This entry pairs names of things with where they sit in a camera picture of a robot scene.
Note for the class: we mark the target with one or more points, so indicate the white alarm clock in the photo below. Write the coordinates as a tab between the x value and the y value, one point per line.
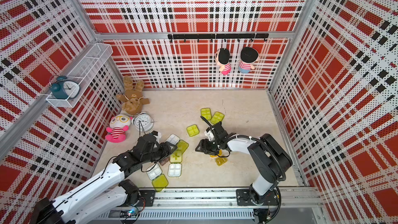
143	122

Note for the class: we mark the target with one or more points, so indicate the white wire shelf basket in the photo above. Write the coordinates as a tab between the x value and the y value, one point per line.
83	73

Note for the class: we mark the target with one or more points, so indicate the brown teddy bear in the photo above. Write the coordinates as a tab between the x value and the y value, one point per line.
132	99

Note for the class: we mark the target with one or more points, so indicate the small brown pillbox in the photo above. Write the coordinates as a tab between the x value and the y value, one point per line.
164	161

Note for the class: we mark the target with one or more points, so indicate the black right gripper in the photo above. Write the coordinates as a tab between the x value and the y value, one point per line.
204	145

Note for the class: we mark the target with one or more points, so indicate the small yellow transparent pillbox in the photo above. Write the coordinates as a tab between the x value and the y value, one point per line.
220	161

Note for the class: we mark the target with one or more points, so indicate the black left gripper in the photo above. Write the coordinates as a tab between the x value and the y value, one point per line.
166	150

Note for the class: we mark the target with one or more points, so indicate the metal base rail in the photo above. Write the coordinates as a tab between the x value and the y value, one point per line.
187	203

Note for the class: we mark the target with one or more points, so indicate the pink dressed hanging doll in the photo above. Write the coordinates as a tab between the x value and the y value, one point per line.
223	61

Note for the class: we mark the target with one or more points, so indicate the blue dressed hanging doll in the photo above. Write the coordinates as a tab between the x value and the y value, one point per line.
248	57

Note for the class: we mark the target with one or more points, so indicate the black hook rail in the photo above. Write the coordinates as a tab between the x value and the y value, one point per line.
185	37

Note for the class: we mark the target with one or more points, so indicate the teal alarm clock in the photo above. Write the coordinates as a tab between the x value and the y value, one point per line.
63	88

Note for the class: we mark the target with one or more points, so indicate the green pillbox white tray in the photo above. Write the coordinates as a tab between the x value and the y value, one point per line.
216	118

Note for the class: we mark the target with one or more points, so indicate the pink owl plush toy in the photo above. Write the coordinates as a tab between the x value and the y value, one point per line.
117	128

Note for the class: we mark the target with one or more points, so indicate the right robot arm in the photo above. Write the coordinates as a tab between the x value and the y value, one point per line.
271	160

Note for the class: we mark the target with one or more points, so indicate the green pillbox with cross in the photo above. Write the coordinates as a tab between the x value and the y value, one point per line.
192	130

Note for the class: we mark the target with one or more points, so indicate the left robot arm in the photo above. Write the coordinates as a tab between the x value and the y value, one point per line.
107	189

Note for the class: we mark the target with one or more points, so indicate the open green pillbox front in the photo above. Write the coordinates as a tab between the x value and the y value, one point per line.
158	179

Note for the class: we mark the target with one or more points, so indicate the white square pillbox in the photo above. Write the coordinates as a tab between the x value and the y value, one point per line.
174	170

